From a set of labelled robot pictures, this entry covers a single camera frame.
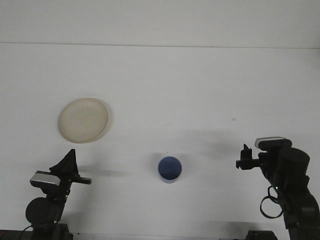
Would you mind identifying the thin black cable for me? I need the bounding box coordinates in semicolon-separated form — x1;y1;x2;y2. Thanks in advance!
20;225;34;240

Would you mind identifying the pale grey camera box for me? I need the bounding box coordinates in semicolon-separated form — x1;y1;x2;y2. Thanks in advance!
29;173;62;187
254;136;293;151

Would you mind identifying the pale blue cup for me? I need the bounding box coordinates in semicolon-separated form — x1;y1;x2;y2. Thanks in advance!
157;156;183;185

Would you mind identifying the black looped cable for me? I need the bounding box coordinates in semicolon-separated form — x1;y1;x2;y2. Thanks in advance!
259;186;285;219

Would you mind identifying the pale round plate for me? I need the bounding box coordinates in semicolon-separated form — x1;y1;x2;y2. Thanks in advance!
57;97;113;144

